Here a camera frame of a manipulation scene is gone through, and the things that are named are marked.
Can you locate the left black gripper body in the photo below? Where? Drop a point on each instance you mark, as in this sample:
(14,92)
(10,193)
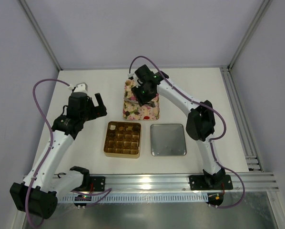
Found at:
(93,109)

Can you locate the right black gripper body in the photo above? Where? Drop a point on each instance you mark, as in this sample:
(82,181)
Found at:
(142,97)

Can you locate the metal tongs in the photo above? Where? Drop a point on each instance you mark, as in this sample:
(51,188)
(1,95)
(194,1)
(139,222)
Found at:
(149,104)

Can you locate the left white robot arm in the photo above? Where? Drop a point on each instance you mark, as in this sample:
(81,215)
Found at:
(37,194)

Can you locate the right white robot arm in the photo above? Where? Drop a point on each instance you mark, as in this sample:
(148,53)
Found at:
(200,117)

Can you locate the gold chocolate box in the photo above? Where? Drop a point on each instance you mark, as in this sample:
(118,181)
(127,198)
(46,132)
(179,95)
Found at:
(124,141)

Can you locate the floral tray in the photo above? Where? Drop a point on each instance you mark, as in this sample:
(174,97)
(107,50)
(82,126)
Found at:
(135,112)

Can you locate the silver tin lid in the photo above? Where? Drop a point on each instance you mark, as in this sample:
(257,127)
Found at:
(167,140)

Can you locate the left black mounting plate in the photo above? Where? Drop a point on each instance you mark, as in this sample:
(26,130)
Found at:
(97,183)

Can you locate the black mounting plate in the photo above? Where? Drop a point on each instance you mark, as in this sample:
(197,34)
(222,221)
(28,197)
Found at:
(97,183)
(201,183)

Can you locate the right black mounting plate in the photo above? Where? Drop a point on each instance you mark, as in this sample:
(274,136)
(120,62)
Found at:
(201,183)

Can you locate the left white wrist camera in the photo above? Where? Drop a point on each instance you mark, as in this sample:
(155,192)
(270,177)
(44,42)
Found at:
(81,87)

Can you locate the perforated cable duct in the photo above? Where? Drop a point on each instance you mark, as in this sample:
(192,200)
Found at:
(115,197)

